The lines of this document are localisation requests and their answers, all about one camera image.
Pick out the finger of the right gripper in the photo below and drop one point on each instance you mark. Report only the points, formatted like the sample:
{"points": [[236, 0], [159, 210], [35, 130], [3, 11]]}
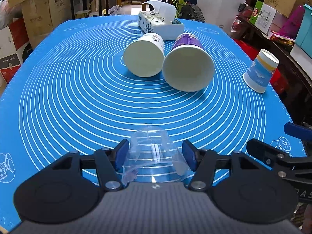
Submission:
{"points": [[277, 159], [300, 132]]}

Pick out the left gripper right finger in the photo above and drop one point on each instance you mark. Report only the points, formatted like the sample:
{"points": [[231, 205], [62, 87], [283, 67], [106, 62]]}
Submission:
{"points": [[202, 163]]}

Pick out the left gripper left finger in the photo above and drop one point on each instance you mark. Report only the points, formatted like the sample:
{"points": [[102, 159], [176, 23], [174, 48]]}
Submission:
{"points": [[108, 162]]}

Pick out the clear plastic cup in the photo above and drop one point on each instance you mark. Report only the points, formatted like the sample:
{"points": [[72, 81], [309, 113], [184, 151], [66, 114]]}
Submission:
{"points": [[153, 158]]}

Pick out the blue yellow paper cup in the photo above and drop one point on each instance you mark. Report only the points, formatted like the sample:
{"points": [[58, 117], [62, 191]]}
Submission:
{"points": [[260, 72]]}

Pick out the purple paper cup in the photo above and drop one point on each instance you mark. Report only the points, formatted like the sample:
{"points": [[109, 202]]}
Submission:
{"points": [[188, 67]]}

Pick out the white paper cup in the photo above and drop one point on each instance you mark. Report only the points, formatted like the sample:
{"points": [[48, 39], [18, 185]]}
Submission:
{"points": [[144, 57]]}

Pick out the dark side table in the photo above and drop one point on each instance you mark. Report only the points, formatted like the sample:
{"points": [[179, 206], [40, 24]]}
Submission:
{"points": [[291, 83]]}

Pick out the blue silicone mat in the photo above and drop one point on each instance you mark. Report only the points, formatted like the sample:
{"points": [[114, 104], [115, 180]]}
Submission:
{"points": [[74, 93]]}

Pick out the teal box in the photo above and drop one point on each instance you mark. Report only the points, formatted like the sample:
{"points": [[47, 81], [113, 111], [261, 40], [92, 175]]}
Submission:
{"points": [[304, 36]]}

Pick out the green white box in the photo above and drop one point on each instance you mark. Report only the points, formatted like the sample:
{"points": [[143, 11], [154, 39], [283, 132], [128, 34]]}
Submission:
{"points": [[266, 18]]}

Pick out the tissue box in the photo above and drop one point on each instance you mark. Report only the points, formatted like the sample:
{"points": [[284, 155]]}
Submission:
{"points": [[161, 20]]}

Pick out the red white cardboard box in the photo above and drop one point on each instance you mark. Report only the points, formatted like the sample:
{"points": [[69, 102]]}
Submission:
{"points": [[15, 48]]}

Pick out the white cabinet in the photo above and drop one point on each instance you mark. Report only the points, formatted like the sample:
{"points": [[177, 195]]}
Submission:
{"points": [[220, 12]]}

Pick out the lower brown cardboard box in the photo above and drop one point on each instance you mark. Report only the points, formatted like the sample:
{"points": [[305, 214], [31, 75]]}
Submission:
{"points": [[41, 17]]}

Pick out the green bicycle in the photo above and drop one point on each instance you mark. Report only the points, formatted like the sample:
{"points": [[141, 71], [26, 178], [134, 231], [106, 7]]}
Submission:
{"points": [[181, 1]]}

